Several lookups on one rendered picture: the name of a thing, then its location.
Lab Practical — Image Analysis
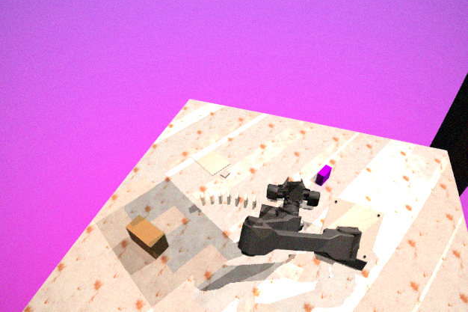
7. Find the magenta rectangular block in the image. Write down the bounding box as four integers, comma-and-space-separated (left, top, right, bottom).
315, 165, 332, 186

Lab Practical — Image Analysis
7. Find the orange rectangular block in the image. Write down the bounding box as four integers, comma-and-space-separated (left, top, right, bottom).
126, 215, 169, 259

